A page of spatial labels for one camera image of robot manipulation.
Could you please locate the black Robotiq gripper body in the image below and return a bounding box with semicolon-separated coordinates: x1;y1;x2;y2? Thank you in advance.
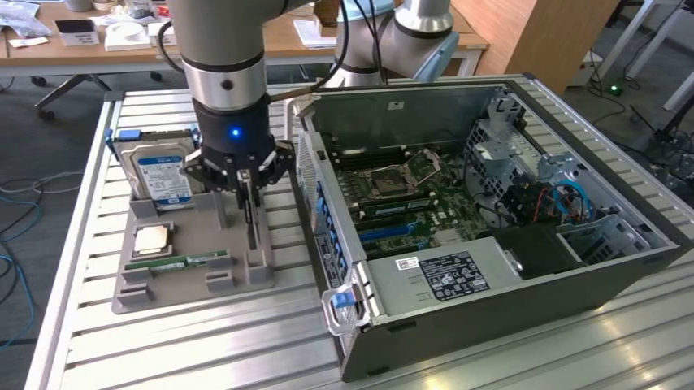
192;96;276;172

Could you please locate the black Nvidia graphics card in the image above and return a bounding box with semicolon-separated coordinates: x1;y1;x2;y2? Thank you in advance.
234;167;261;251

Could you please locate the silver hard disk blue caddy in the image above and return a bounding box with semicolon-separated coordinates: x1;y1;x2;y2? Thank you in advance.
101;126;205;213

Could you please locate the grey plastic parts rack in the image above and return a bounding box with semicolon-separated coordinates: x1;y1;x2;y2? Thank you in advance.
110;188;279;316

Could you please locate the wooden desk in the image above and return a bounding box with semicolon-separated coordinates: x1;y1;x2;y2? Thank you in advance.
0;0;188;121
262;0;492;89

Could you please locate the silver CPU chip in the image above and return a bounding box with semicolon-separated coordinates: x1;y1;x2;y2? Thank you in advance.
130;224;170;258

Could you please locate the CPU socket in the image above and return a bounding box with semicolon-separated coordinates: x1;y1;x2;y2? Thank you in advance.
361;164;424;200

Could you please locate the green RAM stick white label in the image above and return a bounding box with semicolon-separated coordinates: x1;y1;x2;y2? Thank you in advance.
122;250;229;272

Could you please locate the small white box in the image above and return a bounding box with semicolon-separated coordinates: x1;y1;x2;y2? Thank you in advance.
146;22;177;48

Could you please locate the white paper stack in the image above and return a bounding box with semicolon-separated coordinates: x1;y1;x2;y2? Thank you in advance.
292;18;340;50

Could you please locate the metal socket cover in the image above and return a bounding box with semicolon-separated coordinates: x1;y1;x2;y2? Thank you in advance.
403;146;441;189

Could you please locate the white box with tape roll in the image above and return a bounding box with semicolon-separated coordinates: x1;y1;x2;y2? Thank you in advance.
102;22;153;52

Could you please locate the brown cardboard box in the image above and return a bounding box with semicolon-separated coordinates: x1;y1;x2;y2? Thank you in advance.
313;0;344;28

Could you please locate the dark packet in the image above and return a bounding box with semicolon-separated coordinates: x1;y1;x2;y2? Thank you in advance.
116;0;157;21

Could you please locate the white box black top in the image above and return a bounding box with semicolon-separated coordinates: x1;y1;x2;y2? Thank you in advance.
53;19;100;46

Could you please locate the silver chipset heatsink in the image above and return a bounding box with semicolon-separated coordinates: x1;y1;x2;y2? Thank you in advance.
435;228;468;245

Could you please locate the grey power supply unit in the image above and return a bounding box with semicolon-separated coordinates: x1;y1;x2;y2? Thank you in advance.
367;237;525;319

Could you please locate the clear plastic bag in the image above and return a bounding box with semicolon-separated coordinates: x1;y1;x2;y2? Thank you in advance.
0;0;54;38

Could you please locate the wooden cabinet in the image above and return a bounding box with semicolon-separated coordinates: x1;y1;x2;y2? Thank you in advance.
452;0;622;95

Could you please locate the dark grey open PC case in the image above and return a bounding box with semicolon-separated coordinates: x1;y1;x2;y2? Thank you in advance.
283;78;694;384

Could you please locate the white floor unit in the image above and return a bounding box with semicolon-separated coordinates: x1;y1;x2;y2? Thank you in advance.
565;48;605;89

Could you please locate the small silver disk bay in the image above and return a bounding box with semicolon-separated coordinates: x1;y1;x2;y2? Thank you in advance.
556;214;651;264

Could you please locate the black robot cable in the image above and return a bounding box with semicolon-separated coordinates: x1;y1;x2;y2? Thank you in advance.
154;0;392;98

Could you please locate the white floor cable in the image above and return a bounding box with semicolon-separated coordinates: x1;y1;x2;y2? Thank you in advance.
0;168;86;196

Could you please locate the blue floor cable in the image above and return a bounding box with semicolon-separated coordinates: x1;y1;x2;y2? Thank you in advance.
0;198;42;351

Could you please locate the red wire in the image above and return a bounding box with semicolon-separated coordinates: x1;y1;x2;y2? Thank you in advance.
529;186;548;223

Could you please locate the blue wire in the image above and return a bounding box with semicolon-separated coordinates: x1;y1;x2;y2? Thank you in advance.
552;178;597;223

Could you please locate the white desk frame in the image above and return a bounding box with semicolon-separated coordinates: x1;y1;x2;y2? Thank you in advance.
589;0;694;111

